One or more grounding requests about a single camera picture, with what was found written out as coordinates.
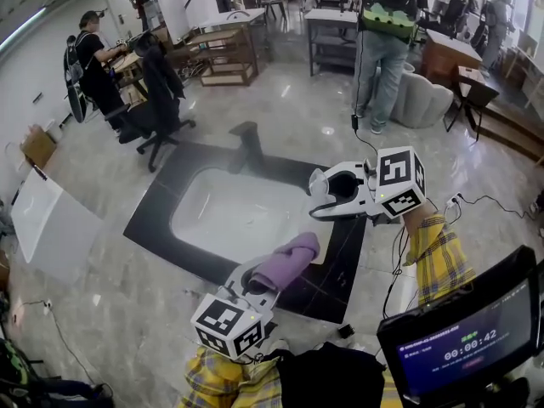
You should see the dark sink vanity cabinet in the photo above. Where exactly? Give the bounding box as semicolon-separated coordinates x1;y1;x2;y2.
122;140;369;325

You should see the person's torso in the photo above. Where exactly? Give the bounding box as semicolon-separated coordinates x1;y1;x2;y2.
237;342;403;408

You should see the grey shelf table white top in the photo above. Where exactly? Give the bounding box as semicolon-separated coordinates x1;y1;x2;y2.
304;8;360;77

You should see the white sink basin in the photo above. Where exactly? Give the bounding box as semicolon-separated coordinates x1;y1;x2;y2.
169;167;314;265

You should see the purple grey cloth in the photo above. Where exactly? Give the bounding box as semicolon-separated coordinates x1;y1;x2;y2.
248;231;320;292

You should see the black wooden chair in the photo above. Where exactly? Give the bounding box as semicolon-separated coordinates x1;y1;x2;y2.
444;65;501;142

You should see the round wooden table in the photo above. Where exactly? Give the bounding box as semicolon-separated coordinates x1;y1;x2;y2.
105;51;148;101

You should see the cardboard box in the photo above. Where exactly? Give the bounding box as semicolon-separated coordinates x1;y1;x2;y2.
19;125;59;169

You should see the black monitor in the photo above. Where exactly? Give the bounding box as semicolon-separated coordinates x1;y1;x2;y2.
377;245;544;405

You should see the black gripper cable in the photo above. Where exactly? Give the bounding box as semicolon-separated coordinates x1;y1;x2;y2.
382;225;411;320

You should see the wooden shelf rack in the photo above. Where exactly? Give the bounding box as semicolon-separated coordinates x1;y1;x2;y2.
167;25;260;88

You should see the black office chair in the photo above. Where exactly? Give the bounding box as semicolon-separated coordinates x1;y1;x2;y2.
118;30;196;173

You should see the person's right forearm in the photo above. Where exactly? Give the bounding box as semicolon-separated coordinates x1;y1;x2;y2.
401;204;477;305

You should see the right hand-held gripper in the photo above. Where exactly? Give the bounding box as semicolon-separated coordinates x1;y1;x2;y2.
309;145;427;224

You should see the black green backpack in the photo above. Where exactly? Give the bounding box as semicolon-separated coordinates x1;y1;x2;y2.
360;0;417;40
0;337;116;408

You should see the black faucet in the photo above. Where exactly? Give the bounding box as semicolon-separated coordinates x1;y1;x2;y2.
228;121;267;173

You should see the person's left forearm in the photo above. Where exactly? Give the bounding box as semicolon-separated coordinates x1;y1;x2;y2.
178;346;256;408

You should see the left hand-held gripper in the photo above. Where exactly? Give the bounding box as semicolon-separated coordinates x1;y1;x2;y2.
190;256;285;360

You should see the white counter chrome faucet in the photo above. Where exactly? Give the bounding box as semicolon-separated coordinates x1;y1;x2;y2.
197;0;267;31

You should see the wooden platform step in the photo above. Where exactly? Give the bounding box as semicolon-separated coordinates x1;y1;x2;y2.
479;99;544;163

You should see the long ceiling lamp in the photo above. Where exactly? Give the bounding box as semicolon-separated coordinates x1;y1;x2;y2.
0;6;48;53

